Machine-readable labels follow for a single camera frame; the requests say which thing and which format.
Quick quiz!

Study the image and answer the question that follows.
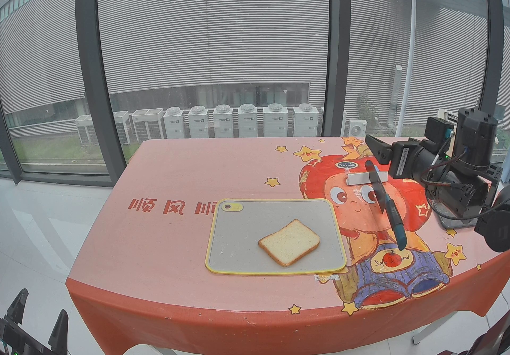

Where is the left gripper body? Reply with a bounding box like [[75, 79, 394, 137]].
[[0, 317, 54, 355]]

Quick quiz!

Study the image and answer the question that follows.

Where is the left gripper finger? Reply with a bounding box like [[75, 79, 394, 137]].
[[6, 288, 29, 325], [47, 309, 69, 349]]

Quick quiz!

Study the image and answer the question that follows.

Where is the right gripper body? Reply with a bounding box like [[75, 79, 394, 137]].
[[388, 139, 439, 183]]

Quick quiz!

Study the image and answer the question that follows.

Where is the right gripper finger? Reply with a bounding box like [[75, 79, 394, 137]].
[[365, 134, 394, 165]]

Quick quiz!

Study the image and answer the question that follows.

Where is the slice of bread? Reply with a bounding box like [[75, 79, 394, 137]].
[[258, 219, 321, 267]]

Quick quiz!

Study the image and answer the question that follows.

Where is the white knife rest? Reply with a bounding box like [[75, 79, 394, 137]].
[[346, 171, 388, 186]]

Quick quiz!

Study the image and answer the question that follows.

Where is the dark grey tray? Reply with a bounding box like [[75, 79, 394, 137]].
[[431, 200, 479, 231]]

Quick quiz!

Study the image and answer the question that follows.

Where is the cutting board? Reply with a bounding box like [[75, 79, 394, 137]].
[[205, 198, 347, 275]]

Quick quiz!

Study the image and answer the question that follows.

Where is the window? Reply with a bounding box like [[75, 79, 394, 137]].
[[0, 0, 510, 188]]

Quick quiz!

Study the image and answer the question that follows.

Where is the black cable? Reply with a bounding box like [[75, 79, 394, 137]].
[[421, 148, 485, 221]]

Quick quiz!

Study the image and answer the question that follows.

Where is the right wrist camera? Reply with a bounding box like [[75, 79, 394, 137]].
[[409, 116, 456, 148]]

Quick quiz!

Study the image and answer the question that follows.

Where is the knife with blue-green handle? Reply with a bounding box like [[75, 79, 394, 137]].
[[365, 159, 408, 251]]

